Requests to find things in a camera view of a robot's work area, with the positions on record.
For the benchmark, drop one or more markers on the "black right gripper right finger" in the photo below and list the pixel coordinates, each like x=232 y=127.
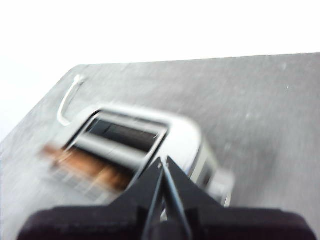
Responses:
x=220 y=221

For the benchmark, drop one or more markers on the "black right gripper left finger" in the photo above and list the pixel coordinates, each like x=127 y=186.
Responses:
x=120 y=217

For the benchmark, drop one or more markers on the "brown bread slice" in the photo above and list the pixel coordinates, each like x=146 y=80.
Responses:
x=85 y=162

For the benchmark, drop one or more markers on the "cream two-slot toaster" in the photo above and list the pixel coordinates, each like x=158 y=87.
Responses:
x=180 y=135

